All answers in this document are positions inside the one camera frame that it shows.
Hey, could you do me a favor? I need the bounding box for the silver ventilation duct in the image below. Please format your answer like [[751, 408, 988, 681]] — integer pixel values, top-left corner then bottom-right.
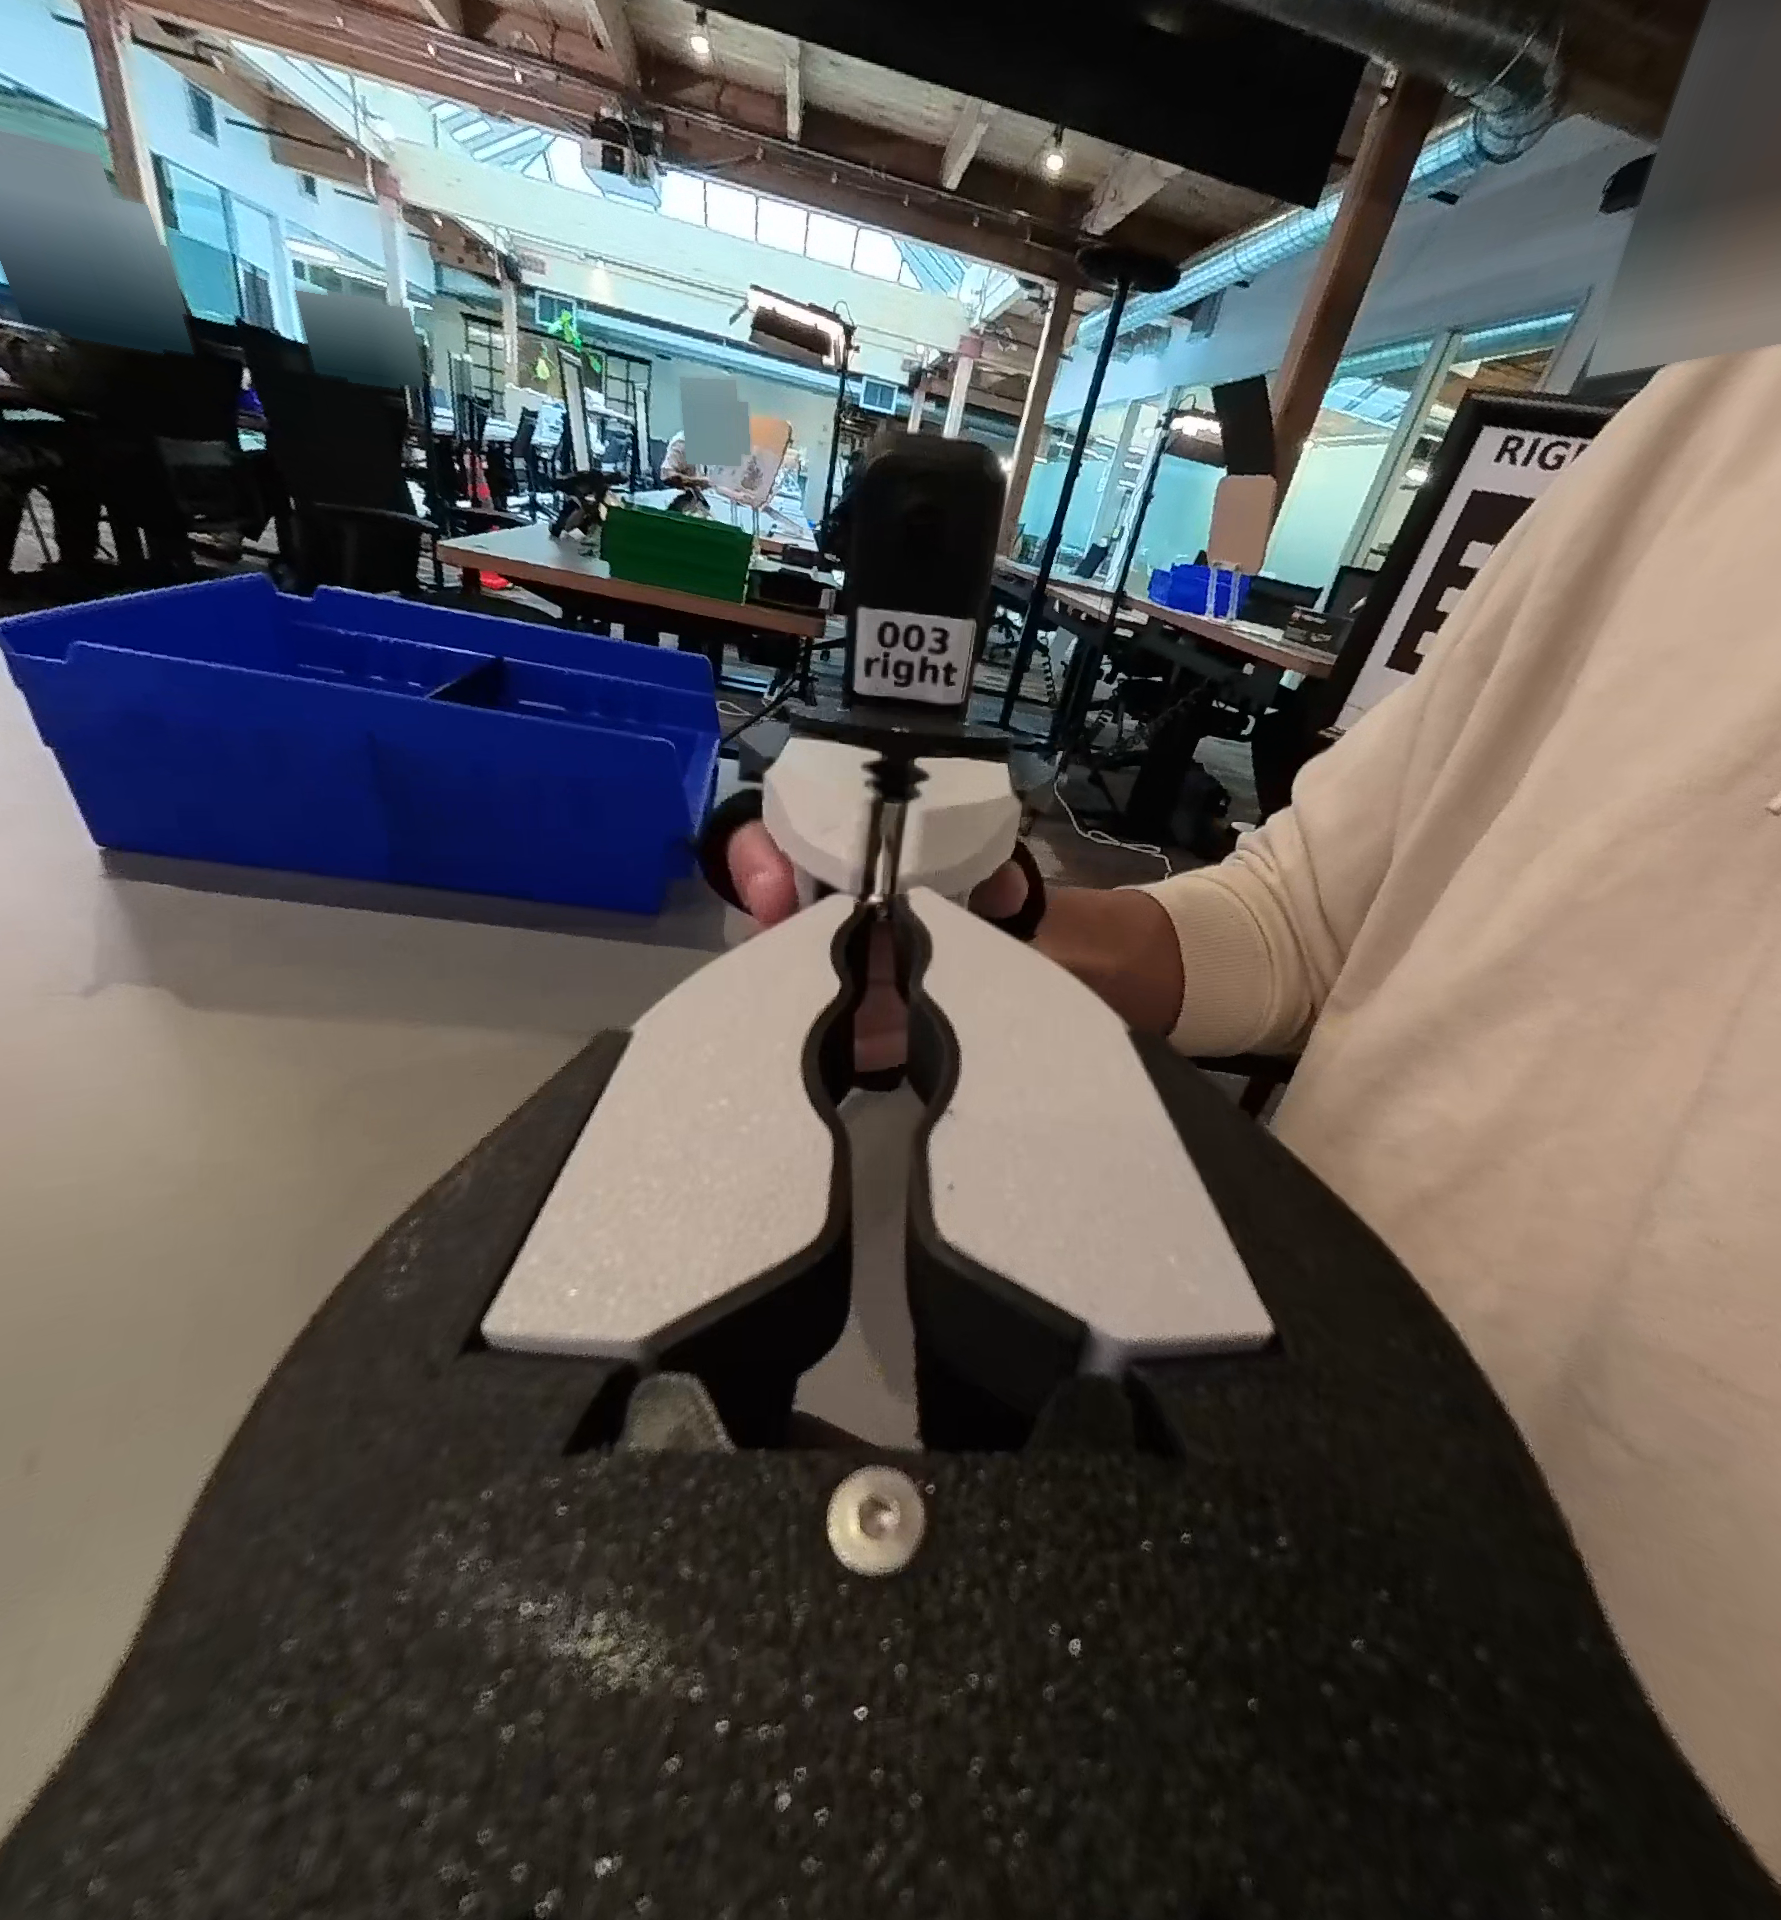
[[1112, 0, 1570, 309]]

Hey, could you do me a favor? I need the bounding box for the wooden work table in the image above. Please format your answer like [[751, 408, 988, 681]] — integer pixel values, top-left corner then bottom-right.
[[437, 521, 850, 650]]

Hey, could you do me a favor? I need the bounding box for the black light stand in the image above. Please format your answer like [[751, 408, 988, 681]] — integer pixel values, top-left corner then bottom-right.
[[997, 246, 1186, 753]]

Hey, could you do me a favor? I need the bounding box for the person's right hand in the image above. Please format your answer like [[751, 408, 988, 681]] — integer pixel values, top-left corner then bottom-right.
[[725, 822, 1186, 1077]]

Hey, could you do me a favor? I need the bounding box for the black framed tag board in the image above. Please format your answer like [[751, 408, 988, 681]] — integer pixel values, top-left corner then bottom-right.
[[1339, 394, 1624, 737]]

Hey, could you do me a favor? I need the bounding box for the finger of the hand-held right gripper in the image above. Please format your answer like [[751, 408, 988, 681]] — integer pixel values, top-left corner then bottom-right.
[[900, 758, 1027, 899], [761, 738, 886, 903]]

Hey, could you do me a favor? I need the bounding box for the person's right forearm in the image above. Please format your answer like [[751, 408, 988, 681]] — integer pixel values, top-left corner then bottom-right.
[[1143, 661, 1551, 1120]]

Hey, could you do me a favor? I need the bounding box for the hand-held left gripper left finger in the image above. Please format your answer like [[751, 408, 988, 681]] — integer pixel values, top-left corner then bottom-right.
[[482, 889, 850, 1364]]

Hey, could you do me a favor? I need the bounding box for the black ceiling panel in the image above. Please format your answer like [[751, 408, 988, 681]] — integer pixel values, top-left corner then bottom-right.
[[711, 0, 1376, 211]]

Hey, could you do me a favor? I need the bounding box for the studio light panel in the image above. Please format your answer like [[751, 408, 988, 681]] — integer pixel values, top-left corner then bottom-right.
[[745, 285, 866, 371]]

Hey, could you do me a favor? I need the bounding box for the green plastic bin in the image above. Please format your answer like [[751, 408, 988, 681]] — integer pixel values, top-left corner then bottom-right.
[[600, 504, 758, 605]]

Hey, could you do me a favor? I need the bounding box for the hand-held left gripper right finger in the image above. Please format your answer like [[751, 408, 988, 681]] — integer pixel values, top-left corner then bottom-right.
[[910, 885, 1276, 1376]]

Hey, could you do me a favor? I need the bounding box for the blue plastic bin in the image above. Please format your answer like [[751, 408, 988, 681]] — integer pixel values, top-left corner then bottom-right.
[[0, 572, 725, 919]]

